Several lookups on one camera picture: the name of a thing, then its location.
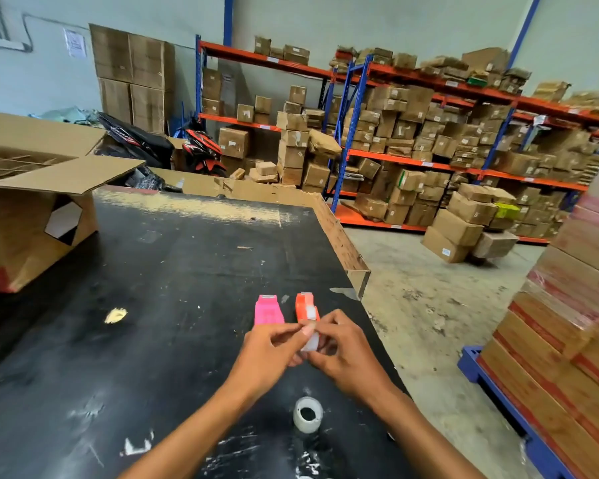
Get red and black motorcycle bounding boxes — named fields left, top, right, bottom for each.
left=94, top=112, right=229, bottom=178

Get blue plastic pallet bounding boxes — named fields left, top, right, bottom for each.
left=457, top=345, right=580, bottom=479

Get wide blue orange storage rack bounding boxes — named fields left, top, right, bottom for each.
left=329, top=51, right=599, bottom=245

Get pale green plastic sheet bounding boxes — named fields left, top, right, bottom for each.
left=29, top=106, right=100, bottom=127

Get black plastic bag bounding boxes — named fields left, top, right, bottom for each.
left=125, top=166, right=183, bottom=193

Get stack of large cardboard boxes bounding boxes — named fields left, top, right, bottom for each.
left=89, top=24, right=176, bottom=136

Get cardboard boxes on narrow rack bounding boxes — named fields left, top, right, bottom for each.
left=202, top=36, right=343, bottom=194

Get pink tape dispenser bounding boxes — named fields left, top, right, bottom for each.
left=254, top=294, right=285, bottom=326

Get grey wall conduit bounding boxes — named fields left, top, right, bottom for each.
left=0, top=0, right=34, bottom=53

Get person's right forearm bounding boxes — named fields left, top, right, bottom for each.
left=367, top=386, right=487, bottom=479

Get white paper notice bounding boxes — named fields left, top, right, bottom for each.
left=63, top=28, right=88, bottom=60

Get person's right hand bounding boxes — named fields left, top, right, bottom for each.
left=303, top=309, right=399, bottom=402

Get cardboard boxes on wide rack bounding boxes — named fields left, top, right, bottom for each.
left=329, top=45, right=599, bottom=240

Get blue slanted steel beam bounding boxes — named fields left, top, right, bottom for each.
left=507, top=0, right=543, bottom=70

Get person's left forearm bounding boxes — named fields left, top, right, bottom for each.
left=117, top=376, right=275, bottom=479

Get person's left hand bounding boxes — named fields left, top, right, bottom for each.
left=228, top=321, right=316, bottom=396

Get large open cardboard box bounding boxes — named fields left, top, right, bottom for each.
left=0, top=110, right=145, bottom=294

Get pile of boxes on floor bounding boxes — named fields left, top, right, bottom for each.
left=421, top=183, right=520, bottom=265

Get orange tape dispenser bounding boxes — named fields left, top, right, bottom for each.
left=295, top=292, right=321, bottom=326

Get stack of red-taped cartons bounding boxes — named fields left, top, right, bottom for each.
left=478, top=144, right=599, bottom=479

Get narrow blue orange storage rack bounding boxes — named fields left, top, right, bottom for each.
left=195, top=35, right=336, bottom=200

